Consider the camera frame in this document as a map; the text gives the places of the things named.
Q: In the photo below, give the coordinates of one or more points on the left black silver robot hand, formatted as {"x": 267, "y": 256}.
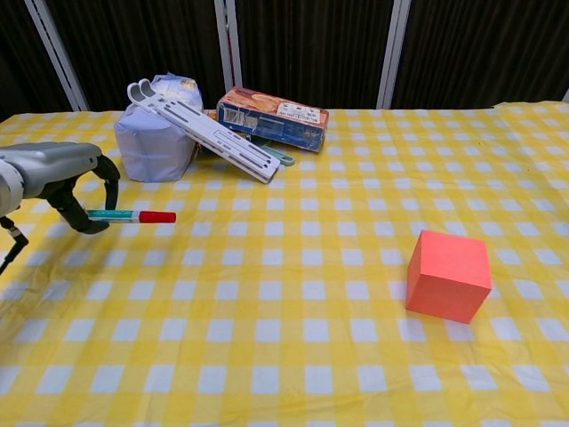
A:
{"x": 53, "y": 166}

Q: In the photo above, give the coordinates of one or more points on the red and white marker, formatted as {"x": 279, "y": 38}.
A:
{"x": 155, "y": 216}

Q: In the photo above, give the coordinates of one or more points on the orange sticky note block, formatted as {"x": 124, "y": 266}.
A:
{"x": 449, "y": 284}

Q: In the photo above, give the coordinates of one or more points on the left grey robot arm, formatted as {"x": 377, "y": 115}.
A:
{"x": 6, "y": 187}

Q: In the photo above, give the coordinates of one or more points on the pale blue paper package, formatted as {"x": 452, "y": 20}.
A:
{"x": 149, "y": 149}

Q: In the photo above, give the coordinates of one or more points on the orange blue food box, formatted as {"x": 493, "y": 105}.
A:
{"x": 275, "y": 120}

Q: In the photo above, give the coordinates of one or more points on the green plastic clip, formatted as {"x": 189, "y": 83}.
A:
{"x": 284, "y": 158}

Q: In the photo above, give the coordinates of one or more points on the yellow white checked tablecloth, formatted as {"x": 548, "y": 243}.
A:
{"x": 284, "y": 311}

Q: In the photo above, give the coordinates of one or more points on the black pleated curtain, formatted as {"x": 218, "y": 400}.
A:
{"x": 480, "y": 49}

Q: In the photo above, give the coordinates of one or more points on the aluminium frame post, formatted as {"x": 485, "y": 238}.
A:
{"x": 393, "y": 53}
{"x": 58, "y": 58}
{"x": 227, "y": 53}

